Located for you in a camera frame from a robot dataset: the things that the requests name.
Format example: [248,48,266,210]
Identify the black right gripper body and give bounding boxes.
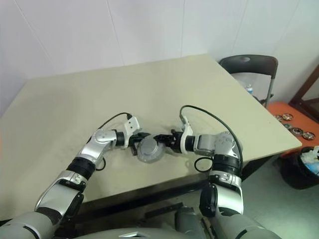
[169,129,183,153]

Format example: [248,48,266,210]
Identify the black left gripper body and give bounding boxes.
[129,133,141,148]

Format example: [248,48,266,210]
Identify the small dark metal gear part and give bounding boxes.
[137,136,164,162]

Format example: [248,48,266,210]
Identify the grey rounded cylinder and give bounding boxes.
[174,206,208,239]

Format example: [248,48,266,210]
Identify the grey robot torso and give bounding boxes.
[74,225,180,239]

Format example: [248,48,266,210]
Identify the black folding chair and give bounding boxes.
[218,55,279,108]

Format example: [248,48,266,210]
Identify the orange stool surface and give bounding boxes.
[267,100,319,158]

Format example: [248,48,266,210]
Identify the black trash bin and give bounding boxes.
[281,146,319,190]

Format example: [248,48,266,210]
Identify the white and blue trash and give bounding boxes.
[300,146,319,173]

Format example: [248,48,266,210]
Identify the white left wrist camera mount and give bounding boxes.
[123,116,141,149]

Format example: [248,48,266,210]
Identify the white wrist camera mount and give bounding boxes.
[178,117,193,153]
[123,116,141,149]

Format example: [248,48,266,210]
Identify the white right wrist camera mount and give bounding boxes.
[178,117,193,153]

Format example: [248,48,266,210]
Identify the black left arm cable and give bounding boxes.
[95,113,133,172]

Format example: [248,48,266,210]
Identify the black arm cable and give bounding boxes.
[178,105,244,180]
[95,113,133,172]

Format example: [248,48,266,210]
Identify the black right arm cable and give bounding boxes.
[178,105,244,180]

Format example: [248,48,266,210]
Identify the dark table frame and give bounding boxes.
[57,146,284,235]

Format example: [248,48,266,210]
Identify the dark brown wooden cabinet frame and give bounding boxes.
[288,58,319,118]

